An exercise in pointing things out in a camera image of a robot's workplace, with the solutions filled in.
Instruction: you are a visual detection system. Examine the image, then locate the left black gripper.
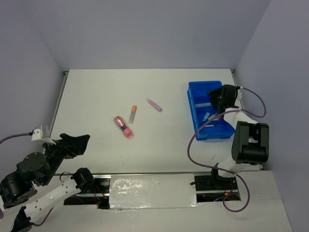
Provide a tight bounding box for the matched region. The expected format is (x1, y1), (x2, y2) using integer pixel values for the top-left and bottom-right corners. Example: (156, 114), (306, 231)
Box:
(41, 132), (91, 185)

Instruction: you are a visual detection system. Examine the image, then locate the small blue highlighter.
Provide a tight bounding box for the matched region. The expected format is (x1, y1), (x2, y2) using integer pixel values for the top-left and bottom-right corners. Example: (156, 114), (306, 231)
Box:
(203, 112), (210, 121)

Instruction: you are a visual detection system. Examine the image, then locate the pink capped crayon tube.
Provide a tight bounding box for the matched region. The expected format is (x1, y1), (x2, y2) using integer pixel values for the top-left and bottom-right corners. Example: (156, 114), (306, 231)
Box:
(114, 116), (133, 139)

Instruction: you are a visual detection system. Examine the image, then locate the orange capped clear marker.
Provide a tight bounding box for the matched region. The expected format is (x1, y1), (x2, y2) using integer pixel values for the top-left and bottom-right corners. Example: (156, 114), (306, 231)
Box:
(128, 105), (137, 124)

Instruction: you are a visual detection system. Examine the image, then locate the light blue clear marker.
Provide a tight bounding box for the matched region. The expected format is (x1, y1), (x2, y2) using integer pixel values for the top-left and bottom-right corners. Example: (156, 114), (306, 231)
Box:
(195, 102), (212, 108)

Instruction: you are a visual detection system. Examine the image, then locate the grey thin pen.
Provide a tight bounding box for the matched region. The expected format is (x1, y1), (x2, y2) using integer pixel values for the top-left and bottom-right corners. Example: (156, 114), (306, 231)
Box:
(203, 124), (224, 128)

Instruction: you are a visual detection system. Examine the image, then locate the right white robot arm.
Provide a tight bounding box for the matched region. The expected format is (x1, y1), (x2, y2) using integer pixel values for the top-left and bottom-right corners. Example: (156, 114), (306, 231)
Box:
(207, 85), (269, 189)

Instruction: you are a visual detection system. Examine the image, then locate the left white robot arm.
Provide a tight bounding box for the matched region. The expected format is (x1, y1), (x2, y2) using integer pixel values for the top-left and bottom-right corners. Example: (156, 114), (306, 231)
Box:
(0, 129), (95, 232)

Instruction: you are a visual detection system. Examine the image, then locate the blue plastic divided bin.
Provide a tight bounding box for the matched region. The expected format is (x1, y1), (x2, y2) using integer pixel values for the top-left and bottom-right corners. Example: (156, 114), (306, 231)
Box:
(187, 81), (235, 141)

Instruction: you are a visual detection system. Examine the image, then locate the purple pink highlighter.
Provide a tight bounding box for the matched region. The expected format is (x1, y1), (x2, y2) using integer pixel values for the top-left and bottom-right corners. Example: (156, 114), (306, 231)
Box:
(146, 98), (162, 112)

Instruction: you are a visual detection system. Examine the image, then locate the silver tape sheet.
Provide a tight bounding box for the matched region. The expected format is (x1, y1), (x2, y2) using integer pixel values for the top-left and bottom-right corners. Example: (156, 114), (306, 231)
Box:
(109, 174), (198, 209)

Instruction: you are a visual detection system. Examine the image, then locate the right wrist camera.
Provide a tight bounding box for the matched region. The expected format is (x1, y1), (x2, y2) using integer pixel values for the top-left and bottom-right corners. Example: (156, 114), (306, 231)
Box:
(236, 86), (243, 101)

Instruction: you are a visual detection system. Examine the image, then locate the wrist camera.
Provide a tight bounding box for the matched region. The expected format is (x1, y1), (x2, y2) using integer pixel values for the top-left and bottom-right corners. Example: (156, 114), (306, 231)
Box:
(31, 125), (49, 142)
(236, 86), (243, 101)

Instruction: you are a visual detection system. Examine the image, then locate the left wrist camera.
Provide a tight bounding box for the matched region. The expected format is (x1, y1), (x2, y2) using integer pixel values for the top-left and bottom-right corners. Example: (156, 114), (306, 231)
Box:
(31, 125), (49, 142)

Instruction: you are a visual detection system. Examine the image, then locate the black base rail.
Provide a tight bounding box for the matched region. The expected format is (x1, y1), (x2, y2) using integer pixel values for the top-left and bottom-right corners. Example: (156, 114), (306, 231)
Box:
(64, 173), (240, 210)

